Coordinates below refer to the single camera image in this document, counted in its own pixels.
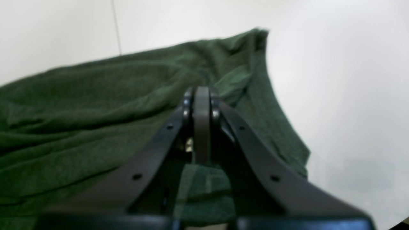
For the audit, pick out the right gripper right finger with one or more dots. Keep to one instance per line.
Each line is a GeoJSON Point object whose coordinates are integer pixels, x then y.
{"type": "Point", "coordinates": [265, 189]}

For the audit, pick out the dark green t-shirt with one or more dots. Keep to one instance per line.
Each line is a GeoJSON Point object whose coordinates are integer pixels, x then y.
{"type": "Point", "coordinates": [65, 129]}

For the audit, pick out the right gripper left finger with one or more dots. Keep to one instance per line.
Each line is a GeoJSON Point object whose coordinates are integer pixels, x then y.
{"type": "Point", "coordinates": [144, 190]}

